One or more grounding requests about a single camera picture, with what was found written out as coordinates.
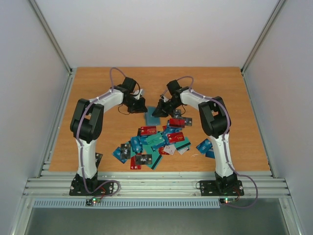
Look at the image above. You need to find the teal leather card holder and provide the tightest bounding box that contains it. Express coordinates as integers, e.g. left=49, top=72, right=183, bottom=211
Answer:
left=144, top=106, right=160, bottom=126

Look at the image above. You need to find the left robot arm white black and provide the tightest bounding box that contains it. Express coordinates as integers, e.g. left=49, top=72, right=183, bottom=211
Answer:
left=69, top=77, right=147, bottom=196

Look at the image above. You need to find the black card near right arm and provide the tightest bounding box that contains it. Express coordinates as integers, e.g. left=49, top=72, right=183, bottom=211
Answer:
left=182, top=117, right=193, bottom=126

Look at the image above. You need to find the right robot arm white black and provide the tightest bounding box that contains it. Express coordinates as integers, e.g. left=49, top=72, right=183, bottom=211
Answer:
left=153, top=80, right=238, bottom=195

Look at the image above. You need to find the red card with magnetic stripe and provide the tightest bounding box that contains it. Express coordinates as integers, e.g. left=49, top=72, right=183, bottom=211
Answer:
left=168, top=118, right=185, bottom=128

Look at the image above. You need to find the red VIP card in pile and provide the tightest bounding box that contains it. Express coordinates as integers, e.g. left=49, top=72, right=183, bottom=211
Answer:
left=139, top=126, right=157, bottom=136

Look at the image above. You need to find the teal VIP card centre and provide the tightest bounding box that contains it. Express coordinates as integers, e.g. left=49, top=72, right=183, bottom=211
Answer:
left=146, top=133, right=166, bottom=150

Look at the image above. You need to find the blue card left pile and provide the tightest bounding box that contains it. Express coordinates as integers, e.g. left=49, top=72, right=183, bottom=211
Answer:
left=130, top=136, right=143, bottom=153

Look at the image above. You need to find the black card left pile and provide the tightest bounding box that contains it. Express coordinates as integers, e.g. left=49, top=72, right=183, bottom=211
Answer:
left=120, top=143, right=131, bottom=160

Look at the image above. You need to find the teal card with black stripe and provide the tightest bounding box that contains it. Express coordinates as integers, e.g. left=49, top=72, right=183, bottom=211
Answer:
left=151, top=155, right=162, bottom=170

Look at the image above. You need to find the black card on red card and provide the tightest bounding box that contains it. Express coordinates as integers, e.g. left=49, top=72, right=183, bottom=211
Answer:
left=134, top=154, right=153, bottom=165

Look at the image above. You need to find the blue card far right upper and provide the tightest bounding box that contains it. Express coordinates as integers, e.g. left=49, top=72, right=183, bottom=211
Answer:
left=196, top=139, right=213, bottom=154

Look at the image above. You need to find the lone black VIP card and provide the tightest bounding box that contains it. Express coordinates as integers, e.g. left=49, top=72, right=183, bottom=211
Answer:
left=95, top=152, right=103, bottom=168

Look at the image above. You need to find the blue card far right lower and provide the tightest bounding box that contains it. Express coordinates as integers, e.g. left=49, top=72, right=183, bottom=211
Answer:
left=205, top=149, right=215, bottom=159

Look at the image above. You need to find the left small circuit board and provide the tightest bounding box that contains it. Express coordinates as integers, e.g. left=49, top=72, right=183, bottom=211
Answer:
left=86, top=198, right=102, bottom=206

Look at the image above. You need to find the small circuit board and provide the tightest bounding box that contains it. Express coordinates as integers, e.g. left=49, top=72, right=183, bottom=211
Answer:
left=86, top=198, right=102, bottom=206
left=220, top=197, right=237, bottom=204

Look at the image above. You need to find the right small circuit board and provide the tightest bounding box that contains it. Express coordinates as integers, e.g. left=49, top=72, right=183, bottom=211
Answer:
left=220, top=197, right=237, bottom=204

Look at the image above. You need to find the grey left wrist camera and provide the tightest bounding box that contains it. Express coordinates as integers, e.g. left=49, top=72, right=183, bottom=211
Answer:
left=133, top=89, right=144, bottom=100

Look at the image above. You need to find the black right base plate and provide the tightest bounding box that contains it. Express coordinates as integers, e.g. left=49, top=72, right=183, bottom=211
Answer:
left=199, top=180, right=245, bottom=196

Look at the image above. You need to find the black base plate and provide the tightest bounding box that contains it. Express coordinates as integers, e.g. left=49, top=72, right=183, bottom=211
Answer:
left=69, top=180, right=114, bottom=196
left=199, top=180, right=245, bottom=196

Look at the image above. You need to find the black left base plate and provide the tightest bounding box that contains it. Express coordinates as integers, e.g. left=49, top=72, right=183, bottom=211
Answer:
left=69, top=180, right=114, bottom=196

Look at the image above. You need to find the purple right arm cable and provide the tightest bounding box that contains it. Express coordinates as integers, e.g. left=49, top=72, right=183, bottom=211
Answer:
left=161, top=76, right=258, bottom=209

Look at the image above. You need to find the aluminium frame rail front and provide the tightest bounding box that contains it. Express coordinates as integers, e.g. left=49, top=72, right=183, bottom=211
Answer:
left=22, top=171, right=291, bottom=198

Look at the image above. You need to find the grey slotted cable duct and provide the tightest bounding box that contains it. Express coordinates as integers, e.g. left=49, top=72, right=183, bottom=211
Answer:
left=33, top=198, right=220, bottom=209

